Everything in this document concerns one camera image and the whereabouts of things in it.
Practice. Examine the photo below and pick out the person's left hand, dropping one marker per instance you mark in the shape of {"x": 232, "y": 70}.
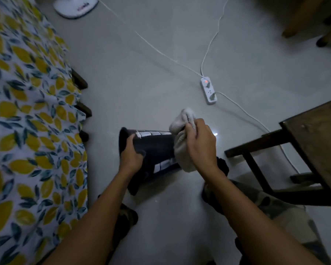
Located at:
{"x": 131, "y": 160}

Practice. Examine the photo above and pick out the person's right hand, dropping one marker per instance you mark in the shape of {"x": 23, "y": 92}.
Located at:
{"x": 202, "y": 146}

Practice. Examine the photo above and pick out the person's right thumb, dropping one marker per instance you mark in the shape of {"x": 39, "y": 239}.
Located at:
{"x": 189, "y": 133}

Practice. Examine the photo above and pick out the person's left thumb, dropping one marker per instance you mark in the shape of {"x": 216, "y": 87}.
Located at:
{"x": 130, "y": 142}

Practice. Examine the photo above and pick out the white sock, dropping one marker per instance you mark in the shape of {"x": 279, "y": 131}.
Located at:
{"x": 182, "y": 154}

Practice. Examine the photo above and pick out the person's right forearm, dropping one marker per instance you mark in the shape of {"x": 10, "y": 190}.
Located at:
{"x": 248, "y": 218}

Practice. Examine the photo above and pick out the person's left forearm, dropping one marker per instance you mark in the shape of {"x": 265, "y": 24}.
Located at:
{"x": 96, "y": 218}

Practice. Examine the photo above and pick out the grey plug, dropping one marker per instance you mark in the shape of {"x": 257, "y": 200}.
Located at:
{"x": 213, "y": 95}
{"x": 208, "y": 84}

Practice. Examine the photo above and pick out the white power strip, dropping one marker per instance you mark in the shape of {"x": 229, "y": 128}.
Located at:
{"x": 208, "y": 91}

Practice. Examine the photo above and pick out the lemon print bed sheet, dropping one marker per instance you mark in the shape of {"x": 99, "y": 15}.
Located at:
{"x": 24, "y": 129}

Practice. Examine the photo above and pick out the dark wooden table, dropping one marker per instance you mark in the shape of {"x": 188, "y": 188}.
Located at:
{"x": 317, "y": 140}

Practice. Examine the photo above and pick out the white fan base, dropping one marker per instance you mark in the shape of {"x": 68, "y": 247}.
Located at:
{"x": 76, "y": 6}

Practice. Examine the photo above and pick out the wooden chair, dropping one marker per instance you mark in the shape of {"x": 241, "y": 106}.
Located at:
{"x": 303, "y": 16}

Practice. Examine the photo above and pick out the dark wooden bed frame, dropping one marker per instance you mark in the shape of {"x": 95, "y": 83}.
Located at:
{"x": 81, "y": 81}

